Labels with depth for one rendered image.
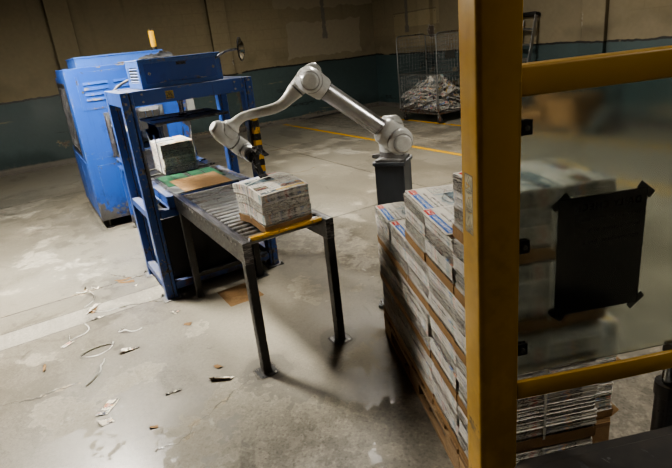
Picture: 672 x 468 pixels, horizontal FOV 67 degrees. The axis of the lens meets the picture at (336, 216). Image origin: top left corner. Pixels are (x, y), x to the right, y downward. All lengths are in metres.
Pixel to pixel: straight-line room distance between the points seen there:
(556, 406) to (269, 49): 11.10
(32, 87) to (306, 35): 5.88
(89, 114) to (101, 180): 0.71
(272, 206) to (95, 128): 3.67
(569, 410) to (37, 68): 10.45
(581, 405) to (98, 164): 5.27
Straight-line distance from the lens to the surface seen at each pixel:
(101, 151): 6.11
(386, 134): 2.90
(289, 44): 12.53
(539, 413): 1.90
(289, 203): 2.72
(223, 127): 2.96
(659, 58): 1.22
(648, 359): 1.46
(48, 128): 11.20
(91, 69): 6.06
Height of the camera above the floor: 1.73
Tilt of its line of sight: 19 degrees down
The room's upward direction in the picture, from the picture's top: 6 degrees counter-clockwise
